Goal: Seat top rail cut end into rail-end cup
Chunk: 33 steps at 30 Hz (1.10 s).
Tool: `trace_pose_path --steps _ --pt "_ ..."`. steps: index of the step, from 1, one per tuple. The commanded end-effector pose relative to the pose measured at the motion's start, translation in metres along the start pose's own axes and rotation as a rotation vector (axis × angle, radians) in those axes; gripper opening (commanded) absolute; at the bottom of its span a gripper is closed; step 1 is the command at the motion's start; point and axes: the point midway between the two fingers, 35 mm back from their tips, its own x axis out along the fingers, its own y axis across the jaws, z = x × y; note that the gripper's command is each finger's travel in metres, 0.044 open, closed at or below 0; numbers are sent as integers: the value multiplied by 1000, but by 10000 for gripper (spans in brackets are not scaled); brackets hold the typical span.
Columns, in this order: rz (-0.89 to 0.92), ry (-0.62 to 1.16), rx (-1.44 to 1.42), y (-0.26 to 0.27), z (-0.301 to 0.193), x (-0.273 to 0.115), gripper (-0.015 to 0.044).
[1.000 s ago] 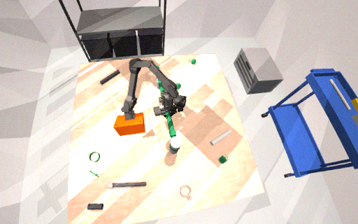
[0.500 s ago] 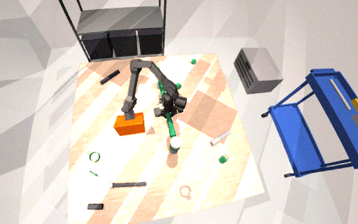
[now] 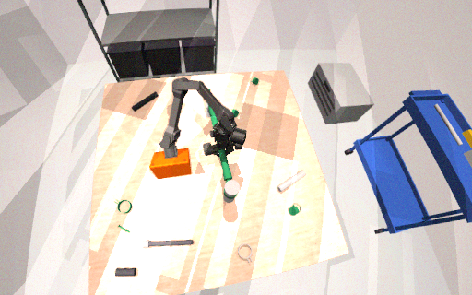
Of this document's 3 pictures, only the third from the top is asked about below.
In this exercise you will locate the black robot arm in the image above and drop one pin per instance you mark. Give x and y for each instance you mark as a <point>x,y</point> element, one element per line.
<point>223,130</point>

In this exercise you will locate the green band with end cup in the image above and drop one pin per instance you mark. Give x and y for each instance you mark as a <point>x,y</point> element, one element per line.
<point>227,177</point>

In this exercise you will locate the white cylinder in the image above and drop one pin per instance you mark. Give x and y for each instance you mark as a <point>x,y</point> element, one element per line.
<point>291,181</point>

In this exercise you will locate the black cylinder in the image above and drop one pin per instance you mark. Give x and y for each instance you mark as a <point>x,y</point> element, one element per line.
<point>145,101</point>

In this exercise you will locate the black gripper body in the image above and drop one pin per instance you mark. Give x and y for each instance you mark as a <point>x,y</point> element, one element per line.
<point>209,150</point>

